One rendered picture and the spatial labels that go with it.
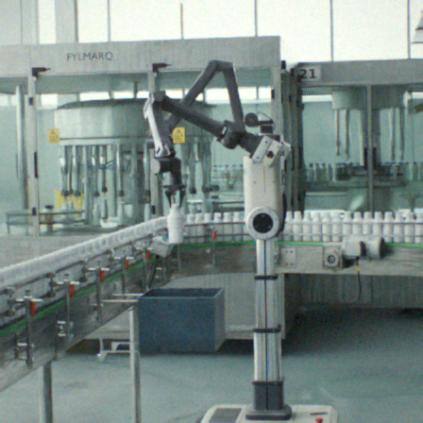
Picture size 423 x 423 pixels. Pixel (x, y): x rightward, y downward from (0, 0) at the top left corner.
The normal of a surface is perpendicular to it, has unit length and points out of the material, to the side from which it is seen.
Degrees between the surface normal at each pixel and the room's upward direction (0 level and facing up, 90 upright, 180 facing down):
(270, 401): 90
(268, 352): 90
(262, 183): 90
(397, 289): 90
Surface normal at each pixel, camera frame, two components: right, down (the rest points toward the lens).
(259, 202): -0.14, 0.24
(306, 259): -0.44, 0.06
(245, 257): -0.01, 0.04
